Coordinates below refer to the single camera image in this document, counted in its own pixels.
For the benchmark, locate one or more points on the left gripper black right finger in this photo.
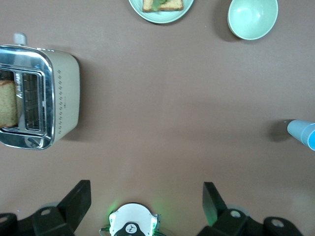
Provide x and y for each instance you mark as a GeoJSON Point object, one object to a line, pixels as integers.
{"type": "Point", "coordinates": [219, 216]}

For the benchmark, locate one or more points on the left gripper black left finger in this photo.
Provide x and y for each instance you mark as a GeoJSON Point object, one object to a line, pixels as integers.
{"type": "Point", "coordinates": [73, 209]}

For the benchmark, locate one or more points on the blue plastic cup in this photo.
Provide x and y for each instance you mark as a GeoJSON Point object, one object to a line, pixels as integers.
{"type": "Point", "coordinates": [295, 129]}
{"type": "Point", "coordinates": [310, 137]}

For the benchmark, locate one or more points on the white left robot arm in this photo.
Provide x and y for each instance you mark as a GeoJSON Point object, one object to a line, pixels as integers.
{"type": "Point", "coordinates": [133, 216]}

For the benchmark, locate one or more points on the cream chrome toaster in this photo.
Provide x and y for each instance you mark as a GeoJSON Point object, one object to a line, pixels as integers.
{"type": "Point", "coordinates": [66, 93]}

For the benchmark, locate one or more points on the brown bread slice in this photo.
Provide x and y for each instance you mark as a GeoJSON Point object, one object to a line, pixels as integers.
{"type": "Point", "coordinates": [7, 103]}

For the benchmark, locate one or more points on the pale green bowl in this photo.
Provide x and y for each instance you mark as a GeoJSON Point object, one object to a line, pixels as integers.
{"type": "Point", "coordinates": [251, 19]}

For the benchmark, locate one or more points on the pale green plate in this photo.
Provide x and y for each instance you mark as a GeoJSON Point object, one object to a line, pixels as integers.
{"type": "Point", "coordinates": [160, 17]}

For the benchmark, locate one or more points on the toast slice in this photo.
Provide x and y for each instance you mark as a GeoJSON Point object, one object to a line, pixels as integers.
{"type": "Point", "coordinates": [174, 6]}

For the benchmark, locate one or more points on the green lettuce leaf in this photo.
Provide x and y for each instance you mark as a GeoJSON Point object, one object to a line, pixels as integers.
{"type": "Point", "coordinates": [157, 3]}

